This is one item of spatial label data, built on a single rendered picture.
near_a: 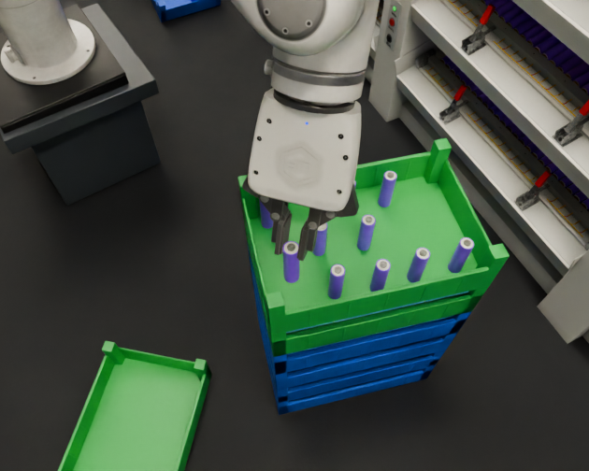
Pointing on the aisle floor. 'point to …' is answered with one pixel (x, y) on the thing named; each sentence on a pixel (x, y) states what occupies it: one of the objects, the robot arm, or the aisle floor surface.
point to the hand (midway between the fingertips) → (294, 235)
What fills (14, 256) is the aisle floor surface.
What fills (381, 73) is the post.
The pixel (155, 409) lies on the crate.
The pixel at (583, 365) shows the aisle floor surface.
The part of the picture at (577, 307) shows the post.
